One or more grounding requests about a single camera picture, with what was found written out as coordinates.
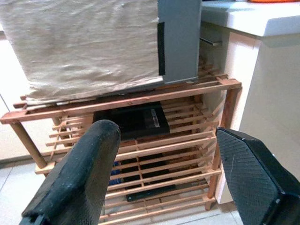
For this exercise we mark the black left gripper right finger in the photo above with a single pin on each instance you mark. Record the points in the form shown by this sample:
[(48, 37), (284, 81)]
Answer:
[(255, 182)]

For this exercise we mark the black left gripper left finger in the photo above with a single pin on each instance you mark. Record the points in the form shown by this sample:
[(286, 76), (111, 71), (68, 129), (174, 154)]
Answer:
[(79, 178)]

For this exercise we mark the small grey steel fridge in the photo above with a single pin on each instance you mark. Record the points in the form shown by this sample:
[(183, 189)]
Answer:
[(180, 42)]

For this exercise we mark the beige cloth on fridge door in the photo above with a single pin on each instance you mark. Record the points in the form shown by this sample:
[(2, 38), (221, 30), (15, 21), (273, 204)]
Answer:
[(82, 47)]

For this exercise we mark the black flat case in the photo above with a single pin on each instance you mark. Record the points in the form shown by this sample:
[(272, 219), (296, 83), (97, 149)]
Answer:
[(152, 182)]

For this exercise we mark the white worktop cabinet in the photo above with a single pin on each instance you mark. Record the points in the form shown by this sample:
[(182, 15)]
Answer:
[(269, 93)]

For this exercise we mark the wooden slatted rack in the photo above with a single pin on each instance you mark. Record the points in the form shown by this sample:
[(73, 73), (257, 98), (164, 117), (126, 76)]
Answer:
[(178, 93)]

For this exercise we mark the orange bowl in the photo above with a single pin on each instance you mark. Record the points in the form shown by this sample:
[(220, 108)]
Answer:
[(267, 1)]

